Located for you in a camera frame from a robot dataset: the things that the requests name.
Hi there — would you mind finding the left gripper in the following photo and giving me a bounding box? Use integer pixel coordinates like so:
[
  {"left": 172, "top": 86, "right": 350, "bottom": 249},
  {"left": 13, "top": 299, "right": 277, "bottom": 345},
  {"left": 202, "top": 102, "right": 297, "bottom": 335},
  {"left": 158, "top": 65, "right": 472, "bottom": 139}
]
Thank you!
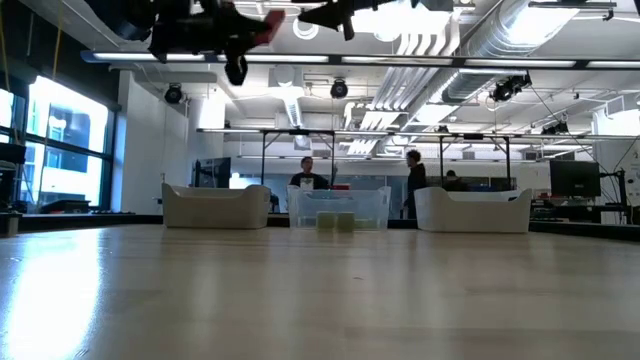
[{"left": 148, "top": 2, "right": 269, "bottom": 59}]

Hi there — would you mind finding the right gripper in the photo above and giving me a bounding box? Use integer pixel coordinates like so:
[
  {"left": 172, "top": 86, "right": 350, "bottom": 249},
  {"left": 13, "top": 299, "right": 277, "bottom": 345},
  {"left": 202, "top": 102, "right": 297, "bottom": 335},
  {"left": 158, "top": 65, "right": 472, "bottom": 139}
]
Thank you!
[{"left": 298, "top": 0, "right": 417, "bottom": 42}]

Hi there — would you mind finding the long red block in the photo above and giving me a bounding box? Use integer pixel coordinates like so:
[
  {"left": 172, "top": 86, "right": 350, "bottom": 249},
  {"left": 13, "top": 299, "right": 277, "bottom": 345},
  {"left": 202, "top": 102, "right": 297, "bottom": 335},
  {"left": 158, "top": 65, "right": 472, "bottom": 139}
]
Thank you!
[{"left": 254, "top": 9, "right": 287, "bottom": 46}]

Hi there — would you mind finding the black light bar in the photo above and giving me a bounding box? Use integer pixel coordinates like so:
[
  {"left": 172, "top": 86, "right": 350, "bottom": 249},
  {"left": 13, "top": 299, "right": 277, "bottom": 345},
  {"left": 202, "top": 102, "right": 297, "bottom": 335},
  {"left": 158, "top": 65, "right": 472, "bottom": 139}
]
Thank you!
[{"left": 79, "top": 48, "right": 640, "bottom": 71}]

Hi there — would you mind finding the black metal scaffold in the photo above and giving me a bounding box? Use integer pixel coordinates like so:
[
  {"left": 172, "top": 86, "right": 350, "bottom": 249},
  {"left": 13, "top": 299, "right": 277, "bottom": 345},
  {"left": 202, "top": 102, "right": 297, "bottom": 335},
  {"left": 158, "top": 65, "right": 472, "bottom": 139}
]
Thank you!
[{"left": 197, "top": 127, "right": 512, "bottom": 190}]

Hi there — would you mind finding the black computer monitor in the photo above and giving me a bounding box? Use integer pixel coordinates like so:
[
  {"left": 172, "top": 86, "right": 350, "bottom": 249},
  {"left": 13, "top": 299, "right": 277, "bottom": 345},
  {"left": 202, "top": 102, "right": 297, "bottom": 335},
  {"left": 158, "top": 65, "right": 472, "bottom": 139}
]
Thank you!
[
  {"left": 191, "top": 156, "right": 233, "bottom": 190},
  {"left": 549, "top": 159, "right": 603, "bottom": 199}
]

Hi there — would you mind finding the person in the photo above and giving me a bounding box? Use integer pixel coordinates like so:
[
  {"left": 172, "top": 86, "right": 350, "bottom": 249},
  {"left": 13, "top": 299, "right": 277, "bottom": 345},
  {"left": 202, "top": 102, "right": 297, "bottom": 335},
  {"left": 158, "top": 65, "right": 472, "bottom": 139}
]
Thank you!
[
  {"left": 288, "top": 156, "right": 331, "bottom": 191},
  {"left": 402, "top": 148, "right": 429, "bottom": 220},
  {"left": 441, "top": 169, "right": 470, "bottom": 193}
]

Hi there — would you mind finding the clear plastic bin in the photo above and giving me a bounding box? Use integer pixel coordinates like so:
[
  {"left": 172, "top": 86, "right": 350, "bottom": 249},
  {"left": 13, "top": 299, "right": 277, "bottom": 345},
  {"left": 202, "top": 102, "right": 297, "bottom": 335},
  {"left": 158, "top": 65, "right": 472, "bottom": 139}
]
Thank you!
[{"left": 287, "top": 184, "right": 392, "bottom": 231}]

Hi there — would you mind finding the light grey plastic bin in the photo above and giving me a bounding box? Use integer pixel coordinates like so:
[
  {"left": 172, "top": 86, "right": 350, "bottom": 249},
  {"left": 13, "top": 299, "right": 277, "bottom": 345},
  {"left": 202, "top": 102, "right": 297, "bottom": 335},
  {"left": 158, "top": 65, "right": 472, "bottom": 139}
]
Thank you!
[{"left": 160, "top": 182, "right": 272, "bottom": 230}]

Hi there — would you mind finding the large window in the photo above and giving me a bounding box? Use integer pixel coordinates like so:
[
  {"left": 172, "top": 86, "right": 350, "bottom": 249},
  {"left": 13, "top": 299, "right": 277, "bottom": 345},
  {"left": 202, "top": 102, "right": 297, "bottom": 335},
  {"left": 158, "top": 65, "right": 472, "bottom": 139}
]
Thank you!
[{"left": 0, "top": 74, "right": 114, "bottom": 211}]

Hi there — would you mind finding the white plastic bin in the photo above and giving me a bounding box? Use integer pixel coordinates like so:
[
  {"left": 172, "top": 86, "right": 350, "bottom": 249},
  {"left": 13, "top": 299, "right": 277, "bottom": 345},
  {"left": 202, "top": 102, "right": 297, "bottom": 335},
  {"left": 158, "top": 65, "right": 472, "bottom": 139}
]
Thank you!
[{"left": 413, "top": 186, "right": 533, "bottom": 234}]

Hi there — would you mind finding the white ceiling ring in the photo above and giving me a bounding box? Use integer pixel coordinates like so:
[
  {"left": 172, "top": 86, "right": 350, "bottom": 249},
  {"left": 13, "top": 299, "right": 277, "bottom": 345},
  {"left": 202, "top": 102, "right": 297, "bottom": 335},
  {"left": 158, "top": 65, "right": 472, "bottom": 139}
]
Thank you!
[{"left": 292, "top": 17, "right": 321, "bottom": 41}]

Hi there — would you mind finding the silver ventilation duct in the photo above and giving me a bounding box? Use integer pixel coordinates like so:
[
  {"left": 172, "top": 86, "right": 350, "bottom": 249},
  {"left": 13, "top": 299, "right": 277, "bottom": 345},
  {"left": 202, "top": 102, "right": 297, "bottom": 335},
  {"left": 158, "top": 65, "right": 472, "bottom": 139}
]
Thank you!
[{"left": 407, "top": 0, "right": 584, "bottom": 104}]

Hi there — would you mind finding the black aluminium table frame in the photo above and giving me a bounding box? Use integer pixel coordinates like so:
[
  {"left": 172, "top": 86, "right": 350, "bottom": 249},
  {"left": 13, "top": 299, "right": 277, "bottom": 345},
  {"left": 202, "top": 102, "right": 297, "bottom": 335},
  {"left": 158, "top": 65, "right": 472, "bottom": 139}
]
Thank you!
[{"left": 0, "top": 212, "right": 640, "bottom": 242}]

